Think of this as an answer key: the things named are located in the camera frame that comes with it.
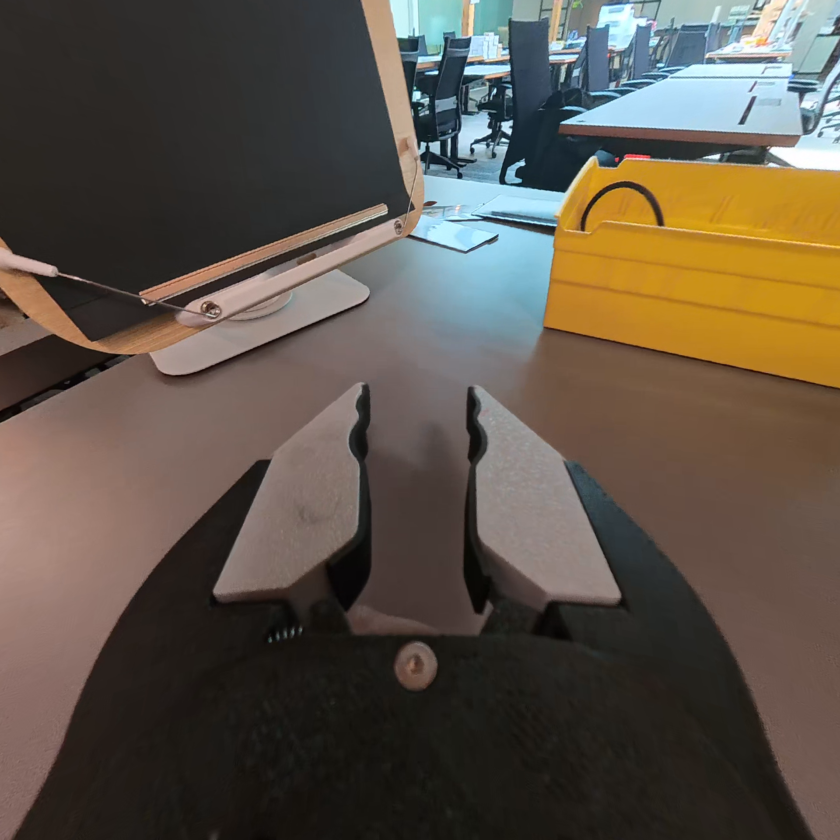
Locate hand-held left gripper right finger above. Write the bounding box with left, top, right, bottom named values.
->
left=463, top=386, right=622, bottom=614

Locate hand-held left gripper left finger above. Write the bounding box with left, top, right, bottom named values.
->
left=211, top=382, right=373, bottom=613

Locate yellow plastic bin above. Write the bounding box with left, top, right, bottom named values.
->
left=543, top=156, right=840, bottom=389

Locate black glossy card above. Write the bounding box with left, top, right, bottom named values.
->
left=408, top=217, right=501, bottom=254

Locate clear document sleeve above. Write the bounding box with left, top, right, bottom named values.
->
left=471, top=193, right=565, bottom=229

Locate black board on white stand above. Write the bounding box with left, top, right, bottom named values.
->
left=0, top=0, right=427, bottom=376

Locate black office chair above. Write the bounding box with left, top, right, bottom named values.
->
left=415, top=36, right=472, bottom=179
left=499, top=18, right=592, bottom=188

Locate wood-edged office desk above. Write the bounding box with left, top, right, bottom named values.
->
left=559, top=62, right=805, bottom=161

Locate thin steel tether wire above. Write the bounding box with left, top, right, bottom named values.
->
left=394, top=134, right=425, bottom=232
left=0, top=246, right=221, bottom=321

